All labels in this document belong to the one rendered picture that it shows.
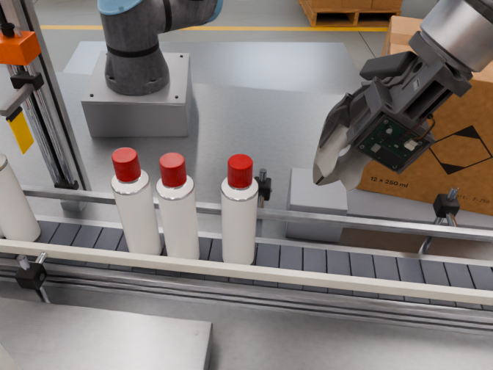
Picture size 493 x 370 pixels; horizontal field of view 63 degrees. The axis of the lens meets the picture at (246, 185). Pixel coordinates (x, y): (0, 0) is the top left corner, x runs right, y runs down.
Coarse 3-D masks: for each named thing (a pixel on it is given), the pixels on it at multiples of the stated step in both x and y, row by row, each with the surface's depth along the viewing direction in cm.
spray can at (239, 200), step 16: (240, 160) 52; (240, 176) 52; (224, 192) 54; (240, 192) 53; (256, 192) 54; (224, 208) 56; (240, 208) 55; (256, 208) 57; (224, 224) 58; (240, 224) 57; (224, 240) 61; (240, 240) 59; (224, 256) 63; (240, 256) 62
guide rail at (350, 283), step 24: (0, 240) 63; (120, 264) 62; (144, 264) 62; (168, 264) 61; (192, 264) 61; (216, 264) 61; (240, 264) 61; (336, 288) 61; (360, 288) 60; (384, 288) 59; (408, 288) 59; (432, 288) 59; (456, 288) 59
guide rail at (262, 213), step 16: (32, 192) 65; (48, 192) 65; (64, 192) 65; (80, 192) 65; (96, 192) 65; (208, 208) 63; (320, 224) 63; (336, 224) 62; (352, 224) 62; (368, 224) 62; (384, 224) 62; (400, 224) 62; (416, 224) 62; (480, 240) 61
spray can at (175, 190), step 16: (160, 160) 52; (176, 160) 52; (176, 176) 52; (160, 192) 54; (176, 192) 53; (192, 192) 55; (160, 208) 56; (176, 208) 55; (192, 208) 57; (176, 224) 57; (192, 224) 58; (176, 240) 59; (192, 240) 60; (176, 256) 62; (192, 256) 63
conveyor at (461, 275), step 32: (64, 224) 70; (0, 256) 65; (32, 256) 65; (256, 256) 67; (288, 256) 67; (320, 256) 67; (352, 256) 67; (384, 256) 67; (288, 288) 62; (320, 288) 62; (480, 288) 63
